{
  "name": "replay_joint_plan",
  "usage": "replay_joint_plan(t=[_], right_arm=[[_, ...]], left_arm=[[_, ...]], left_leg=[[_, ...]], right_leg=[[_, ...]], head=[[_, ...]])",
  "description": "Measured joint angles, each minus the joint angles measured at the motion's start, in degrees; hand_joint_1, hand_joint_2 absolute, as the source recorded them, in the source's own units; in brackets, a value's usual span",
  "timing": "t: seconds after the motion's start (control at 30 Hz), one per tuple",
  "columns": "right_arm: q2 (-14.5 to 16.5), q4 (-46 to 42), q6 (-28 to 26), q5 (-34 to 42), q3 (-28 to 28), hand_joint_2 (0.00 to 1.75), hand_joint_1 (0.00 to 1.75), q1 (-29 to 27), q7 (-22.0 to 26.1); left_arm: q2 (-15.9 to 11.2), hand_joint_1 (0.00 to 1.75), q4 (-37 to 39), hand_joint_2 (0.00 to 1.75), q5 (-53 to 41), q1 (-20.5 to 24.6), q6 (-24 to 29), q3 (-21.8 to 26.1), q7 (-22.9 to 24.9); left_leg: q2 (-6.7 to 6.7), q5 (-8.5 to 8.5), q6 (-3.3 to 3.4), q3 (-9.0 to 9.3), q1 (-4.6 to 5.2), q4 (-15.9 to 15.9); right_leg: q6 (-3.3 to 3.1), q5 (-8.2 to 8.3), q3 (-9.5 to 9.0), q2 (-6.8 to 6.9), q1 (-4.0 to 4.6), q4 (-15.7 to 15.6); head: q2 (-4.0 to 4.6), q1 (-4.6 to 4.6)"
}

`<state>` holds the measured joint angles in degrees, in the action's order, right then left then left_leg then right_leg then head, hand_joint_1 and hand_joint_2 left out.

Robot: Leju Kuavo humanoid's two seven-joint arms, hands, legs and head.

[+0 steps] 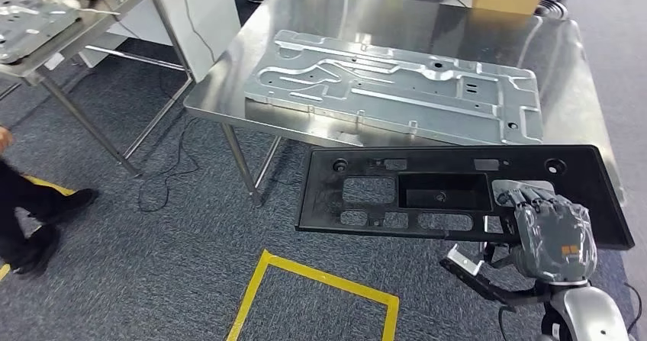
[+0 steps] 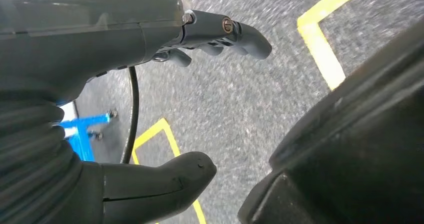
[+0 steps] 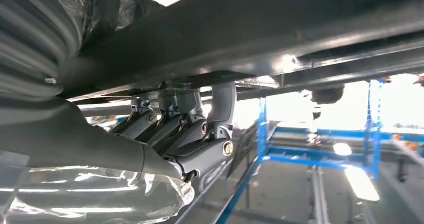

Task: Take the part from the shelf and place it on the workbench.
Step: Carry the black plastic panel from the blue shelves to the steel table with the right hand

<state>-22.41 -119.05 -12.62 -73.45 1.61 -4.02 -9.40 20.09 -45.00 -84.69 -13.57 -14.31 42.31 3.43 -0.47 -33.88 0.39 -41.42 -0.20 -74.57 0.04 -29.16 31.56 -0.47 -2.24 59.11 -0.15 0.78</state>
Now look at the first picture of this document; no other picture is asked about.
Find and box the stainless steel workbench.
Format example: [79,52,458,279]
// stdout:
[182,0,628,209]

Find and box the black plastic plate part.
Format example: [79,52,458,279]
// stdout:
[294,144,636,252]

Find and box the stainless steel table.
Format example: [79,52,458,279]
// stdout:
[0,0,196,179]

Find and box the stamped sheet metal panel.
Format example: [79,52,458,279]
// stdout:
[0,0,82,66]
[243,28,545,146]

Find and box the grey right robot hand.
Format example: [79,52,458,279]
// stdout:
[497,185,599,285]

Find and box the person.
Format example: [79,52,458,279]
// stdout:
[0,125,100,280]

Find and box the black floor cable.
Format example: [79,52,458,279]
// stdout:
[137,70,204,214]

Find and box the yellow floor tape square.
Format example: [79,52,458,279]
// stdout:
[225,249,401,341]

